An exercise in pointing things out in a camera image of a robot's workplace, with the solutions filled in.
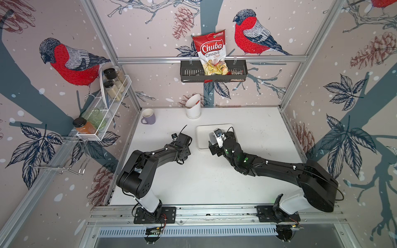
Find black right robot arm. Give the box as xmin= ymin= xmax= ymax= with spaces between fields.
xmin=208 ymin=129 xmax=338 ymax=222

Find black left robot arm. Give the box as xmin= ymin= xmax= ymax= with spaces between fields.
xmin=116 ymin=133 xmax=192 ymax=218

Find white storage tray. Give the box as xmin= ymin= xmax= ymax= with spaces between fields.
xmin=195 ymin=124 xmax=234 ymax=150

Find white slanted utensil holder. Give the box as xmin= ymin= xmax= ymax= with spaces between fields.
xmin=185 ymin=94 xmax=201 ymax=119

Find purple ceramic mug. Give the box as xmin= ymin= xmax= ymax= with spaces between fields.
xmin=141 ymin=108 xmax=156 ymax=125

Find black lid spice jar front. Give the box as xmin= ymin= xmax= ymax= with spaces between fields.
xmin=103 ymin=81 xmax=122 ymax=101

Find black lid spice jar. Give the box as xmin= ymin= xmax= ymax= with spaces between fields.
xmin=103 ymin=68 xmax=125 ymax=93
xmin=103 ymin=81 xmax=122 ymax=101

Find green glass bowl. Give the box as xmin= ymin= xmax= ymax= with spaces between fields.
xmin=81 ymin=107 xmax=106 ymax=130

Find black lid spice jar back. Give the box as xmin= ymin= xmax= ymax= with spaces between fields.
xmin=103 ymin=68 xmax=125 ymax=93

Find red Chuba chips bag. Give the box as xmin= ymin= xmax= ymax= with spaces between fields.
xmin=193 ymin=30 xmax=229 ymax=76

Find orange sauce jar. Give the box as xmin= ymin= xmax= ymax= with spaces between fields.
xmin=72 ymin=117 xmax=97 ymax=134

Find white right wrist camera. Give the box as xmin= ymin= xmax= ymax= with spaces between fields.
xmin=209 ymin=129 xmax=225 ymax=148

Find black wall basket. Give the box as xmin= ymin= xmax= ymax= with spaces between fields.
xmin=180 ymin=60 xmax=248 ymax=83

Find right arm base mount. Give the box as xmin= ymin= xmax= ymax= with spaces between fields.
xmin=256 ymin=205 xmax=301 ymax=223

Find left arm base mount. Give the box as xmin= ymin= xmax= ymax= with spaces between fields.
xmin=133 ymin=207 xmax=176 ymax=224

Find white wire wall shelf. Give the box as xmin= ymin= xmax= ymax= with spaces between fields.
xmin=77 ymin=74 xmax=132 ymax=141

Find chrome wire rack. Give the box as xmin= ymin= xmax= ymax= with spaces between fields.
xmin=29 ymin=137 xmax=92 ymax=176

